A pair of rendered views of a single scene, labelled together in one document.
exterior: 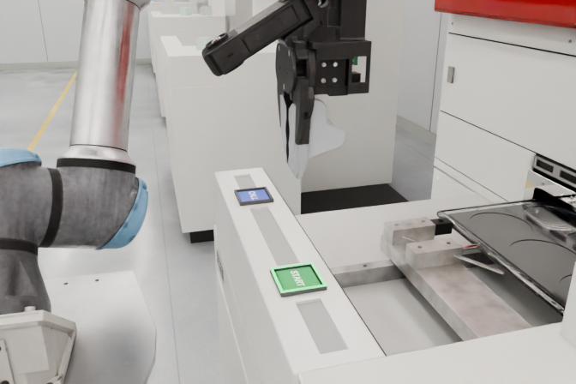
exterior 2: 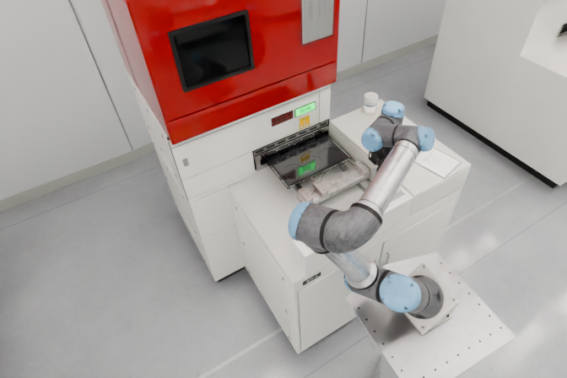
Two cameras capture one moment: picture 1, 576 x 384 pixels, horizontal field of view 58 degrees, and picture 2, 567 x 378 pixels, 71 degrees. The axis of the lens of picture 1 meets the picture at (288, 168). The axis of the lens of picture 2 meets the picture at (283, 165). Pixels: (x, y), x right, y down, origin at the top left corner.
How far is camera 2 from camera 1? 177 cm
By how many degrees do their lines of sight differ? 84
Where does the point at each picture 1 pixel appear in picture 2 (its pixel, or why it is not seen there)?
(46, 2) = not seen: outside the picture
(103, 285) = (361, 303)
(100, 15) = not seen: hidden behind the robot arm
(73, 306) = (378, 305)
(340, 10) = not seen: hidden behind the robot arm
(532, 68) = (240, 128)
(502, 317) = (345, 175)
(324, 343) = (400, 195)
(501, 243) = (308, 171)
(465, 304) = (342, 182)
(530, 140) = (248, 149)
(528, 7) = (246, 111)
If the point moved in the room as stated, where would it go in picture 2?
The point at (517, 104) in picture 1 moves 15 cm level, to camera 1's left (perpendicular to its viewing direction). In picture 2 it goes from (236, 143) to (243, 165)
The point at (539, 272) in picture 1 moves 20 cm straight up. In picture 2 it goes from (323, 164) to (325, 133)
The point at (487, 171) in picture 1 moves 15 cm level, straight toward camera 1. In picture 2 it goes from (229, 175) to (260, 176)
